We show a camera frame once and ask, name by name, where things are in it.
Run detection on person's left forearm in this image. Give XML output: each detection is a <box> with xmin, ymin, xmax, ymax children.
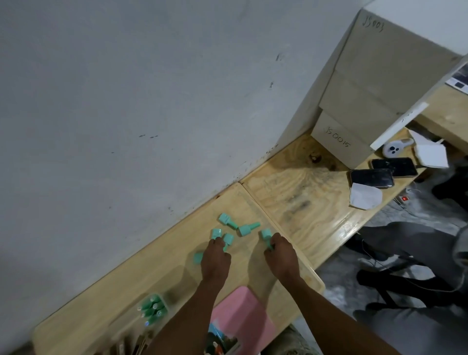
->
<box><xmin>144</xmin><ymin>277</ymin><xmax>228</xmax><ymax>355</ymax></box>

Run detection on small beige cardboard box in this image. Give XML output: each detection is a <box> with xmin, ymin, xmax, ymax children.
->
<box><xmin>310</xmin><ymin>111</ymin><xmax>374</xmax><ymax>169</ymax></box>

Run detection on black chair base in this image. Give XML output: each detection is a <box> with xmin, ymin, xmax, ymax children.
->
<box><xmin>356</xmin><ymin>269</ymin><xmax>450</xmax><ymax>308</ymax></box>

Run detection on white crumpled paper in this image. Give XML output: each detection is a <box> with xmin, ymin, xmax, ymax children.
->
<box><xmin>349</xmin><ymin>182</ymin><xmax>383</xmax><ymax>211</ymax></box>

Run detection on cluster of mint green bottles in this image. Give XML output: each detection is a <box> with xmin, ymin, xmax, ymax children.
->
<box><xmin>193</xmin><ymin>213</ymin><xmax>261</xmax><ymax>265</ymax></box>

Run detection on bundle of wooden sticks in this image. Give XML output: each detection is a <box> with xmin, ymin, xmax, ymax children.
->
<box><xmin>115</xmin><ymin>330</ymin><xmax>156</xmax><ymax>355</ymax></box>

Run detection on colourful picture card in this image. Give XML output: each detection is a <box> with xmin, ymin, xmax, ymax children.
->
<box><xmin>204</xmin><ymin>321</ymin><xmax>241</xmax><ymax>355</ymax></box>

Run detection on black smartphone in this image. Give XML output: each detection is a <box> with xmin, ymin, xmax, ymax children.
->
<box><xmin>350</xmin><ymin>168</ymin><xmax>395</xmax><ymax>189</ymax></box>
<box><xmin>371</xmin><ymin>157</ymin><xmax>418</xmax><ymax>178</ymax></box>

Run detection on pink board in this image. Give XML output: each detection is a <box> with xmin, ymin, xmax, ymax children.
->
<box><xmin>211</xmin><ymin>286</ymin><xmax>277</xmax><ymax>355</ymax></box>

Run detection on person's patterned shorts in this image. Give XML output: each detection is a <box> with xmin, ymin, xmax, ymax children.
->
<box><xmin>260</xmin><ymin>323</ymin><xmax>324</xmax><ymax>355</ymax></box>

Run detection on person's right forearm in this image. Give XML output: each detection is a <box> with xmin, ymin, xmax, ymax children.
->
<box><xmin>279</xmin><ymin>275</ymin><xmax>403</xmax><ymax>355</ymax></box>

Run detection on white printed sheet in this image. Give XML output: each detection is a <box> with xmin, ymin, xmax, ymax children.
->
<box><xmin>445</xmin><ymin>61</ymin><xmax>468</xmax><ymax>96</ymax></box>

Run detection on row of green capped bottles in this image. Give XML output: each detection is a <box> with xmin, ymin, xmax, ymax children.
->
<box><xmin>137</xmin><ymin>295</ymin><xmax>168</xmax><ymax>326</ymax></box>

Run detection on clear plastic box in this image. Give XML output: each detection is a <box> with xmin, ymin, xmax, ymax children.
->
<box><xmin>109</xmin><ymin>292</ymin><xmax>173</xmax><ymax>342</ymax></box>

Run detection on person's left hand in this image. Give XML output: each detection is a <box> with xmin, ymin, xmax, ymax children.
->
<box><xmin>200</xmin><ymin>236</ymin><xmax>232</xmax><ymax>284</ymax></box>

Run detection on white cable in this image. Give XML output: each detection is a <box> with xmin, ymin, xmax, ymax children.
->
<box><xmin>360</xmin><ymin>236</ymin><xmax>463</xmax><ymax>294</ymax></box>

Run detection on person's right hand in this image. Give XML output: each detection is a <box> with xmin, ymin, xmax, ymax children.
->
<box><xmin>263</xmin><ymin>233</ymin><xmax>301</xmax><ymax>284</ymax></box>

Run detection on white folded paper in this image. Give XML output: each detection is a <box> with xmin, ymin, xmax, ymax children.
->
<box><xmin>408</xmin><ymin>129</ymin><xmax>450</xmax><ymax>169</ymax></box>

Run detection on white round device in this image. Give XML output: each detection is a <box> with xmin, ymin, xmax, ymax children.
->
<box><xmin>382</xmin><ymin>138</ymin><xmax>416</xmax><ymax>159</ymax></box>

